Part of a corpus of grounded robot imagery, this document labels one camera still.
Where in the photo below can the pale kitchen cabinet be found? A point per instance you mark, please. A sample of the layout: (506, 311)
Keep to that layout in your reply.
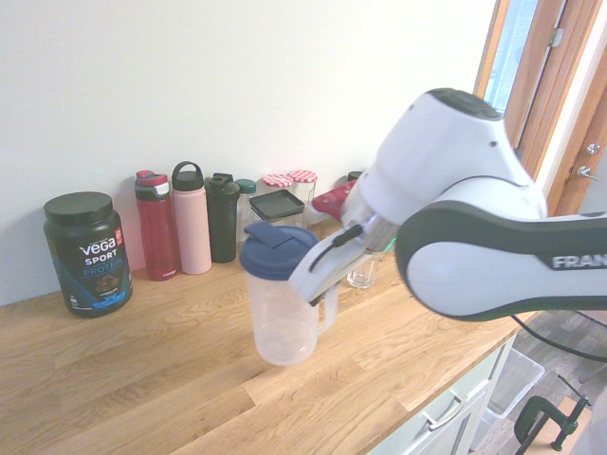
(455, 426)

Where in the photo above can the square container black lid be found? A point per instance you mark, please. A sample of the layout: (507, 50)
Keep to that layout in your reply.
(277, 206)

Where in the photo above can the silver door hinge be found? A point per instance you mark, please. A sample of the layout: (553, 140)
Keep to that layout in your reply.
(557, 37)

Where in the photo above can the clear plastic storage bin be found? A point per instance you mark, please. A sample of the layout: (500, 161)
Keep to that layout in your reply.
(517, 384)

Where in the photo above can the tall jar red checkered lid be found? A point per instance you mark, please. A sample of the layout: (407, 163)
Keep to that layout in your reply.
(303, 182)
(277, 181)

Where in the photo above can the green metal clamp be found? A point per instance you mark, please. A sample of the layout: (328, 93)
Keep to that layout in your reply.
(536, 417)

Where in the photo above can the clear pitcher blue lid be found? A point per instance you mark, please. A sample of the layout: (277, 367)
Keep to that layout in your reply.
(280, 313)

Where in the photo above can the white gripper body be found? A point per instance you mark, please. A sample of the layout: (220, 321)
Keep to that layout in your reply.
(332, 260)

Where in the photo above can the wooden door frame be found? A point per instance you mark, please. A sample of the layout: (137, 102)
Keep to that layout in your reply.
(545, 71)

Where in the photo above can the glass jar black lid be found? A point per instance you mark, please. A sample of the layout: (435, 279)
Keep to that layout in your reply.
(355, 176)

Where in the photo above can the clear drinking glass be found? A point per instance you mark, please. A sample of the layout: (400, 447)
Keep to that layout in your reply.
(362, 277)

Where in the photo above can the black shaker bottle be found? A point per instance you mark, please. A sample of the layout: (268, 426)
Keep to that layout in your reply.
(222, 218)

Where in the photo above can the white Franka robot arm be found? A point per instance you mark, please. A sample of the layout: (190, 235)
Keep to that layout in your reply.
(474, 213)

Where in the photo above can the clear bottle dark green lid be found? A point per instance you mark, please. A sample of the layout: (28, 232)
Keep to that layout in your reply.
(245, 199)

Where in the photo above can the black Vega protein tub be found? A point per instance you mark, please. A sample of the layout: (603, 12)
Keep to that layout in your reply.
(90, 256)

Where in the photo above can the red water bottle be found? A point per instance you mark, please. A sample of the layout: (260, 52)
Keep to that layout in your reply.
(154, 227)

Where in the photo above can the pink bottle black lid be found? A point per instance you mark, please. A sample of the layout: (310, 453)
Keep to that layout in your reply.
(190, 223)

